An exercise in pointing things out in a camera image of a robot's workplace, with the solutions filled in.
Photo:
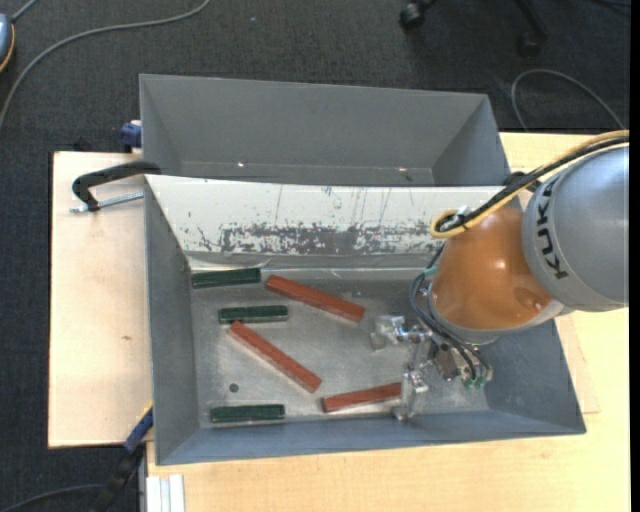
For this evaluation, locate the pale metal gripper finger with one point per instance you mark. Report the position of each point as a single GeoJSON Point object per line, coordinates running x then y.
{"type": "Point", "coordinates": [413, 391]}
{"type": "Point", "coordinates": [389, 328]}

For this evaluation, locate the red-brown flat block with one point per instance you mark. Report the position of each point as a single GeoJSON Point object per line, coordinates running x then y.
{"type": "Point", "coordinates": [315, 298]}
{"type": "Point", "coordinates": [274, 356]}
{"type": "Point", "coordinates": [360, 397]}

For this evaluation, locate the dark green flat block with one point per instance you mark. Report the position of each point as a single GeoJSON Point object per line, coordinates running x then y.
{"type": "Point", "coordinates": [253, 314]}
{"type": "Point", "coordinates": [226, 278]}
{"type": "Point", "coordinates": [247, 413]}

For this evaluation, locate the grey metal bin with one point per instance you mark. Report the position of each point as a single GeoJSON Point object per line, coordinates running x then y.
{"type": "Point", "coordinates": [310, 130]}

